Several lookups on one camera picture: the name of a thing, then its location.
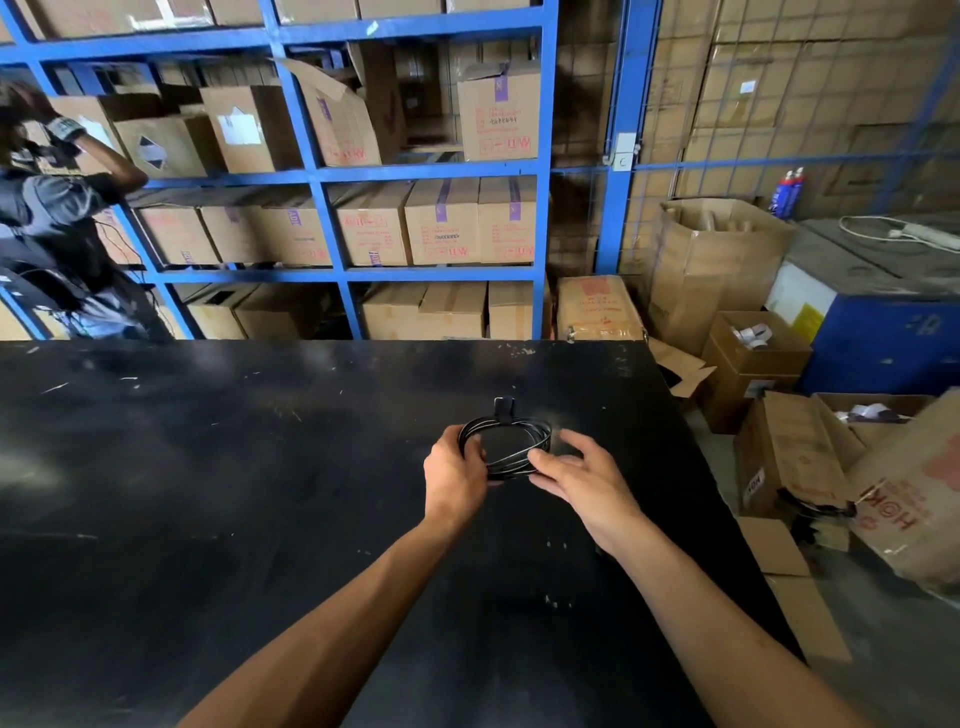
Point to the person's left hand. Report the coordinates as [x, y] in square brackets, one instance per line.
[450, 484]

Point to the person's right hand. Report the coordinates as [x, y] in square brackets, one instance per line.
[592, 491]

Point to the person's left thumb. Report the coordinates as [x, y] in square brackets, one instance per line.
[477, 471]

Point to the person's right thumb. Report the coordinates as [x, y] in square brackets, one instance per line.
[546, 481]

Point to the person's left forearm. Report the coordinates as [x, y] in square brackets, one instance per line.
[337, 637]

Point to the person's right forearm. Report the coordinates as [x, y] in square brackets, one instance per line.
[720, 637]

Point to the torn cardboard flap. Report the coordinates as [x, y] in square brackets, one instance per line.
[679, 367]

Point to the taped red print cardboard box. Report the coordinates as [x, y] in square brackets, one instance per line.
[600, 309]

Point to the small open cardboard box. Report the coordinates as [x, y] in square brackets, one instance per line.
[746, 375]

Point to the tilted open cardboard box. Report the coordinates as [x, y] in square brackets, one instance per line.
[787, 457]

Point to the rows of brown cardboard boxes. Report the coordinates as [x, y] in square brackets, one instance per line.
[442, 221]

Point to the white tape rolls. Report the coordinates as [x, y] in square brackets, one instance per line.
[752, 336]

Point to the tall open cardboard box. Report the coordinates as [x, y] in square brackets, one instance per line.
[705, 270]

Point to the flat cardboard sheet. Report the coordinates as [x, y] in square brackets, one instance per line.
[795, 592]

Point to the shallow open cardboard box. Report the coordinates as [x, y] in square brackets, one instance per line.
[870, 420]

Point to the blue metal shelf rack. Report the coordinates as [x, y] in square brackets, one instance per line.
[322, 174]

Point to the blue metal cabinet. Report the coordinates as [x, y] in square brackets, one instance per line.
[877, 337]

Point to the large red print cardboard box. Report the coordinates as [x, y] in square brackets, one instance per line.
[911, 502]

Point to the blue spray can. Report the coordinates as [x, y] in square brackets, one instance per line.
[781, 193]

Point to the white power strip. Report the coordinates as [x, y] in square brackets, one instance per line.
[926, 236]

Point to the stack of large cardboard cartons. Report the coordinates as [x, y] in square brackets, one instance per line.
[795, 75]

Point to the white switch box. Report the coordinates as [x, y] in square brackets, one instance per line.
[622, 151]

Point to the blue metal post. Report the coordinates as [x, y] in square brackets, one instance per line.
[626, 112]

